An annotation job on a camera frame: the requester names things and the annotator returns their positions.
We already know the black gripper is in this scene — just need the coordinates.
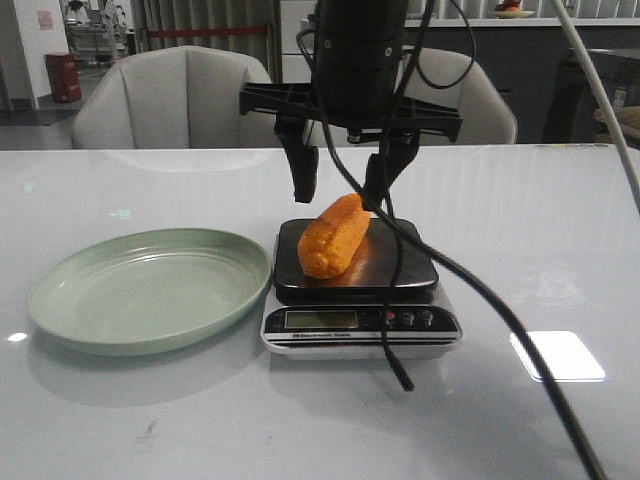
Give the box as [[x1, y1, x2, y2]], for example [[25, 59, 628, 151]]
[[239, 29, 461, 211]]

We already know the orange corn cob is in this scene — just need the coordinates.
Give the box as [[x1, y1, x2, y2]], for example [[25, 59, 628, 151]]
[[297, 193, 371, 279]]

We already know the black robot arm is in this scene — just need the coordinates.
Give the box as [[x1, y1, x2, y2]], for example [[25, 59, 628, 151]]
[[239, 1, 462, 205]]

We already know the white cabinet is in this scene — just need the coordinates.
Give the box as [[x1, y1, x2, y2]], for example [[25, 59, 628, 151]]
[[280, 1, 316, 83]]

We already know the grey upholstered chair right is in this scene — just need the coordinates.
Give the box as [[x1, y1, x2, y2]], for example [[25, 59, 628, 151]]
[[405, 48, 518, 145]]

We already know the grey upholstered chair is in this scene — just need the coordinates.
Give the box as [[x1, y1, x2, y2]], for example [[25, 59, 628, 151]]
[[71, 46, 279, 150], [405, 48, 518, 145]]

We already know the digital kitchen scale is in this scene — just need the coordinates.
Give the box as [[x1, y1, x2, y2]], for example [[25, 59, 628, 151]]
[[261, 219, 463, 360]]

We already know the grey upholstered chair left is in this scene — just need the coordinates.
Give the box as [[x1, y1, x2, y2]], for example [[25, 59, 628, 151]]
[[71, 46, 279, 150]]

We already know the fruit bowl on counter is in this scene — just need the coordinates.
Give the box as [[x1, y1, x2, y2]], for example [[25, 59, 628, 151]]
[[490, 0, 535, 19]]

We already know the light green plate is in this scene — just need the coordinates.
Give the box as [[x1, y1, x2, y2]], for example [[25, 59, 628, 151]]
[[27, 228, 271, 356]]

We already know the red bin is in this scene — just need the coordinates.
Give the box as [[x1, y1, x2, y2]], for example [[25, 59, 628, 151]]
[[45, 52, 81, 103]]

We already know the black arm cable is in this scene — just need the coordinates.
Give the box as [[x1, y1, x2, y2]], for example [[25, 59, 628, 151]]
[[294, 0, 609, 480]]

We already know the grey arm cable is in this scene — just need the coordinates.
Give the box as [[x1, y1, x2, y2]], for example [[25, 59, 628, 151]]
[[549, 0, 640, 214]]

